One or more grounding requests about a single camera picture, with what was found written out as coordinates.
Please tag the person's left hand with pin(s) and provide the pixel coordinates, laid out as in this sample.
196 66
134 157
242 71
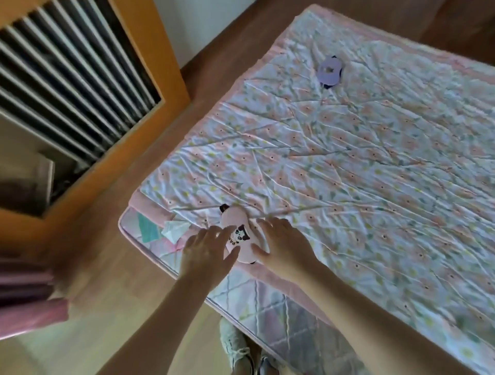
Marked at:
201 257

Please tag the person's left forearm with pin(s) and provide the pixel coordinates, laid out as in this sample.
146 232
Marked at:
162 328

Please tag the person's right hand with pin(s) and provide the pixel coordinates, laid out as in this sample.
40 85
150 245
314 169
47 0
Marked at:
286 251

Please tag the pink folded cloth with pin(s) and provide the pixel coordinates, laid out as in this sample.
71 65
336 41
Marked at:
27 301

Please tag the person's right thumb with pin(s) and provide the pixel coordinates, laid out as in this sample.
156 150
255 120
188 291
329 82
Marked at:
258 248

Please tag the person's right forearm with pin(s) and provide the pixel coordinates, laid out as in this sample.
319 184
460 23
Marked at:
359 328

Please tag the orange wooden frame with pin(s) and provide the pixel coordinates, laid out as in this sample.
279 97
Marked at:
127 127

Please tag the floral pink quilt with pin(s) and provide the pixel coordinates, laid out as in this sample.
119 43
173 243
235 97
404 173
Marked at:
348 166

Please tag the metal slatted grille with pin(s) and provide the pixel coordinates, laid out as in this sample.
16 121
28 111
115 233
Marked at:
69 73

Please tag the person's left thumb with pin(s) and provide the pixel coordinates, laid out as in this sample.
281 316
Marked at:
233 255

